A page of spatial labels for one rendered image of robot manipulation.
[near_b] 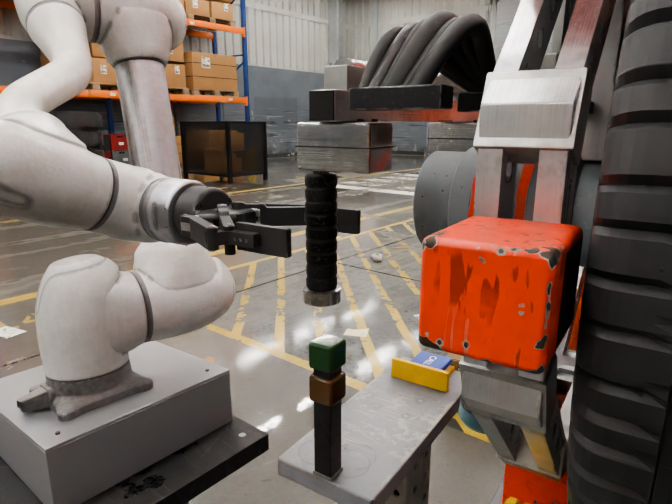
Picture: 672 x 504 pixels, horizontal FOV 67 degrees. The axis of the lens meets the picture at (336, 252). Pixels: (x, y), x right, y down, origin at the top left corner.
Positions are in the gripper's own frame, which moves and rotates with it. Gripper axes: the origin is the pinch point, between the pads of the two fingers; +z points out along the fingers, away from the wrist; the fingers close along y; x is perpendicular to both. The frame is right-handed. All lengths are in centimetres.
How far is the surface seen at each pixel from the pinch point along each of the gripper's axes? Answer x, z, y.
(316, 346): -17.4, -4.7, -5.7
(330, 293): -6.7, 2.2, 1.1
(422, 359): -35, -6, -44
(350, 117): 12.3, 4.8, 1.3
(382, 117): 12.4, 4.8, -5.4
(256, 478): -83, -53, -43
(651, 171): 9.3, 31.7, 15.2
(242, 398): -83, -85, -72
